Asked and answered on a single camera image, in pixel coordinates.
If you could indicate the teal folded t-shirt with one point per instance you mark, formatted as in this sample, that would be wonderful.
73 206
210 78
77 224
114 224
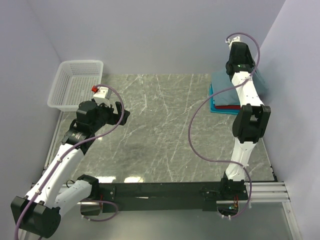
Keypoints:
225 98

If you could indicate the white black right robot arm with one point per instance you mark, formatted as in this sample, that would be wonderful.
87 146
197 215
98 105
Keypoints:
250 123

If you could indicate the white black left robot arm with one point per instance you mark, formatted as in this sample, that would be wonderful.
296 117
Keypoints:
41 209

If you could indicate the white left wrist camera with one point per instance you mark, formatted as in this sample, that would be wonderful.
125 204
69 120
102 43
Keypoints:
101 95

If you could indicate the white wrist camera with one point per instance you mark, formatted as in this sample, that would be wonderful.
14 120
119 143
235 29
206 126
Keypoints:
229 40
101 95

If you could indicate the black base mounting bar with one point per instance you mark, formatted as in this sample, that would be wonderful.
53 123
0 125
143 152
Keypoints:
143 196

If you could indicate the white perforated plastic basket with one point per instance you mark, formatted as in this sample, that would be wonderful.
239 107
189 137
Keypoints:
73 84

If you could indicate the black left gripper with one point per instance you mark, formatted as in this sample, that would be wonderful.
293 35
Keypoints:
119 113

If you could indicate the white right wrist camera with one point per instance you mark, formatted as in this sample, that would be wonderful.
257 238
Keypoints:
229 40

